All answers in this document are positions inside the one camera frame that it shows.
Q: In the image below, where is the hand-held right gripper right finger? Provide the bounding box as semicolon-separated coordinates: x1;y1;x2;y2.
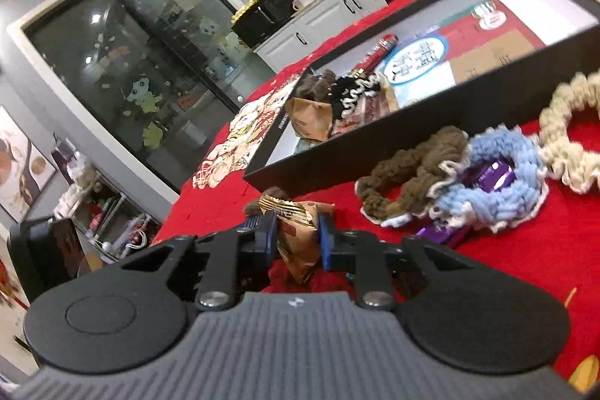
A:
318;215;474;312

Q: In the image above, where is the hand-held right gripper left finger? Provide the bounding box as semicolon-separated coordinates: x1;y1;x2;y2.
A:
119;210;279;312

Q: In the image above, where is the brown snack packet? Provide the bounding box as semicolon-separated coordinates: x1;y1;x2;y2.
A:
286;97;333;143
258;194;336;286

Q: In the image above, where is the shallow black box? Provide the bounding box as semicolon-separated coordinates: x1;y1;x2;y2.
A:
243;0;600;199

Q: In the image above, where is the brown scrunchie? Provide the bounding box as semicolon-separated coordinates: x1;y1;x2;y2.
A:
355;126;470;225

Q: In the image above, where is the black white-trimmed scrunchie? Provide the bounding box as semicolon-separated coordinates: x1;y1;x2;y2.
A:
328;72;383;120

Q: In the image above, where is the blue scrunchie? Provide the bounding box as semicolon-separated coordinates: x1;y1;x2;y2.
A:
433;128;549;234

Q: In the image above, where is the purple snack packet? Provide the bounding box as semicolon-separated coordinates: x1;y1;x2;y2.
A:
415;159;514;248

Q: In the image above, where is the red snack bar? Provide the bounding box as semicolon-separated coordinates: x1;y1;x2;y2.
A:
354;33;400;70

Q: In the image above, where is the beige scrunchie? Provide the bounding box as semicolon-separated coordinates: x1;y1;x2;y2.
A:
538;72;600;195

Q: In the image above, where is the metal storage rack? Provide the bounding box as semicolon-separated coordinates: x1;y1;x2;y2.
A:
51;133;155;265

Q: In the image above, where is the red printed blanket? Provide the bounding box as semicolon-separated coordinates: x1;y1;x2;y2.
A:
150;0;600;396

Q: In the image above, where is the glass door with stickers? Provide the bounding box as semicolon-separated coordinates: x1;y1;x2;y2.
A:
7;0;277;206

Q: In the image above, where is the black microwave oven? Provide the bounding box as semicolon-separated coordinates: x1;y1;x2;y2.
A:
232;0;301;49

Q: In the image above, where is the white kitchen cabinet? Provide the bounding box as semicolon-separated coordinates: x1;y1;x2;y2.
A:
253;0;404;70

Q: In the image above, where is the yellow decorated tray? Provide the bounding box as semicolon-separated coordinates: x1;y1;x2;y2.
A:
232;0;270;23

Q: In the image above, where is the dark boxy object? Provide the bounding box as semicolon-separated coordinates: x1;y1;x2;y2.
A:
7;216;92;302

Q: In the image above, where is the wall painting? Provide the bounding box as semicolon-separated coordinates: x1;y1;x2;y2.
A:
0;105;57;223

